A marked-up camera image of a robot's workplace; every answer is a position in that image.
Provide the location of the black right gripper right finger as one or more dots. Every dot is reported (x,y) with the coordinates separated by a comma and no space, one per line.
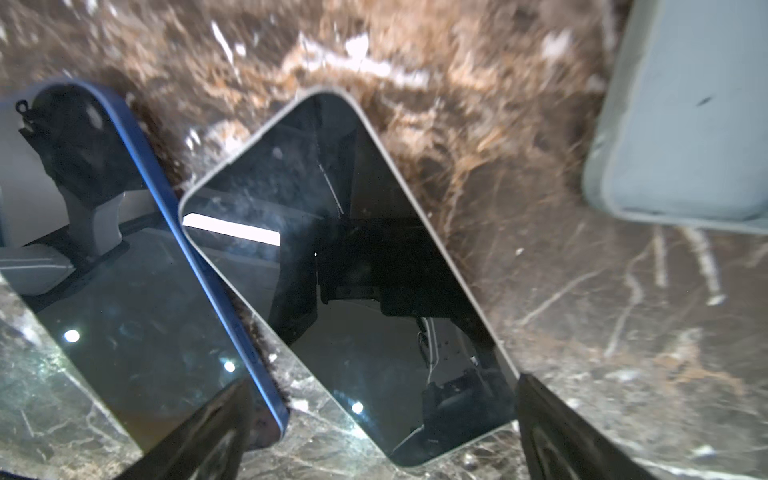
(559,444)

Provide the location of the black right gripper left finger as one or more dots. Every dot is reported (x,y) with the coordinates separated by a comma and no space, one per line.
(208,445)

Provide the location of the white-edged phone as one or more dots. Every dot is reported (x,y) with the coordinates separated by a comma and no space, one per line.
(311,227)

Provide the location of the blue-edged phone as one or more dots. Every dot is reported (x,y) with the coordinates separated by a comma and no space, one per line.
(92,242)

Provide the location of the light blue case right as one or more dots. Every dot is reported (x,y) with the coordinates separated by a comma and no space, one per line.
(682,135)

